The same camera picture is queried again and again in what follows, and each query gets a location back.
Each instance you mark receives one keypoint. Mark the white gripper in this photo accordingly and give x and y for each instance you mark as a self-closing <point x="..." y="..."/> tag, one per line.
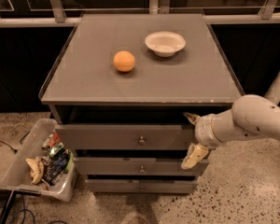
<point x="202" y="131"/>

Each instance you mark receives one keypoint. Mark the grey top drawer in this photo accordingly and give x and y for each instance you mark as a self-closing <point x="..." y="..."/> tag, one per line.
<point x="125" y="137"/>

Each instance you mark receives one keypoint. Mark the grey drawer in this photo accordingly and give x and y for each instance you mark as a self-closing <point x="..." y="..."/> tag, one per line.
<point x="135" y="166"/>
<point x="141" y="186"/>
<point x="125" y="137"/>

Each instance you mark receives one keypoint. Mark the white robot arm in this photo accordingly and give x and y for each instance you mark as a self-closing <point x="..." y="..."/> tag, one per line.
<point x="250" y="117"/>

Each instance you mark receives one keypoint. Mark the grey drawer cabinet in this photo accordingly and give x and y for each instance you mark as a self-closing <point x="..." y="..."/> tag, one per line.
<point x="84" y="87"/>

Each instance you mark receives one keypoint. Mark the grey middle drawer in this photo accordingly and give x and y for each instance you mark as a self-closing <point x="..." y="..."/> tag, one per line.
<point x="135" y="166"/>

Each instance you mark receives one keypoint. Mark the grey bottom drawer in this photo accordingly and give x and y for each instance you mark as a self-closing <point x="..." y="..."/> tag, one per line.
<point x="141" y="186"/>

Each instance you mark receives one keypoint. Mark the white paper bowl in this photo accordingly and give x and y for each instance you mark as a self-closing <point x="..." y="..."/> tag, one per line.
<point x="165" y="44"/>

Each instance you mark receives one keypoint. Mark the orange ball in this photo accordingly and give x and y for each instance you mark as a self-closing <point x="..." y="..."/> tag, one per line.
<point x="124" y="61"/>

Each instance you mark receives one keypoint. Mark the green snack packet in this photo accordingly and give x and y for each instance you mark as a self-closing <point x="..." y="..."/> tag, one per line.
<point x="56" y="151"/>

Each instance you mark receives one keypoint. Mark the blue black snack bag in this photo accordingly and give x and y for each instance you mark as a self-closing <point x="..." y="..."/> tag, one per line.
<point x="53" y="168"/>

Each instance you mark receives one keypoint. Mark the red soda can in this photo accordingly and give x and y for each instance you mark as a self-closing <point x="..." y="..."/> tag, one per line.
<point x="52" y="140"/>

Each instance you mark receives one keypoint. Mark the tan crumpled paper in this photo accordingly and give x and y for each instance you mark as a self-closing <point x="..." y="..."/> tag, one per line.
<point x="36" y="169"/>

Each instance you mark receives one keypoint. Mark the clear plastic bin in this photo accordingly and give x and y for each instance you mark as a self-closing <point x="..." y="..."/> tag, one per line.
<point x="17" y="177"/>

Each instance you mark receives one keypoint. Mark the black bar on floor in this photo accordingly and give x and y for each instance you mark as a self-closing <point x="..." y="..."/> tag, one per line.
<point x="9" y="197"/>

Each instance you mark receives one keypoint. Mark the metal window railing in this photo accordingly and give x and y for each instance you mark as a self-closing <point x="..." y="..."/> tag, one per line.
<point x="45" y="13"/>

